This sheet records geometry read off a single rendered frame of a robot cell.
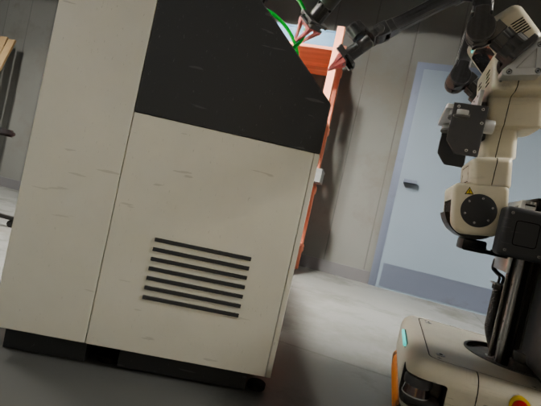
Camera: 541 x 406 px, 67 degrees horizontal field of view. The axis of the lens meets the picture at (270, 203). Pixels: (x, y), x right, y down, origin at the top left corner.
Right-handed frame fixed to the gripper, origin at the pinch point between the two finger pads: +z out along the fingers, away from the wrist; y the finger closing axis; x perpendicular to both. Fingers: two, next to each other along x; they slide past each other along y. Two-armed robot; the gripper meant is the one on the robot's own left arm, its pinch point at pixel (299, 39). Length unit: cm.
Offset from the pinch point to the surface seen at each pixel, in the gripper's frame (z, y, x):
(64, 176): 59, 69, 14
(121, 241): 61, 59, 37
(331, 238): 167, -222, 20
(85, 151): 51, 65, 11
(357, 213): 135, -235, 15
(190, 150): 33, 43, 25
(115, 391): 79, 69, 74
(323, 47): 47, -181, -105
